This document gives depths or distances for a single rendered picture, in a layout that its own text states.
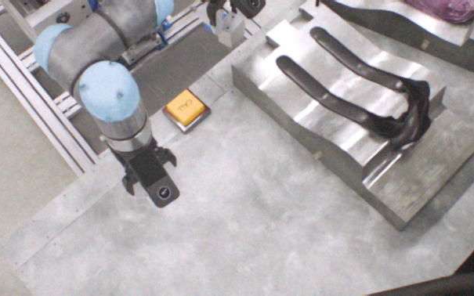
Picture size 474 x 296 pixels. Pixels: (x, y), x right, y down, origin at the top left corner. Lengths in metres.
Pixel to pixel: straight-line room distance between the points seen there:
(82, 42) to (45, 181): 1.43
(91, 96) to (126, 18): 0.15
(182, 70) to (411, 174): 1.11
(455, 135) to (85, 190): 0.80
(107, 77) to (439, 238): 0.76
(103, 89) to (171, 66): 1.34
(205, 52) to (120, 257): 1.09
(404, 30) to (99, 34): 0.77
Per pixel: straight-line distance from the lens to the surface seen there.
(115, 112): 0.84
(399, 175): 1.25
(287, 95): 1.27
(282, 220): 1.25
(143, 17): 0.93
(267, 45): 1.37
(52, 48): 0.92
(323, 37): 1.36
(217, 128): 1.34
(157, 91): 2.11
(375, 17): 1.45
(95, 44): 0.91
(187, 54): 2.17
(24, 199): 2.30
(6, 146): 2.42
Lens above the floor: 1.98
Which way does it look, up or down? 65 degrees down
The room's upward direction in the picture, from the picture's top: 6 degrees counter-clockwise
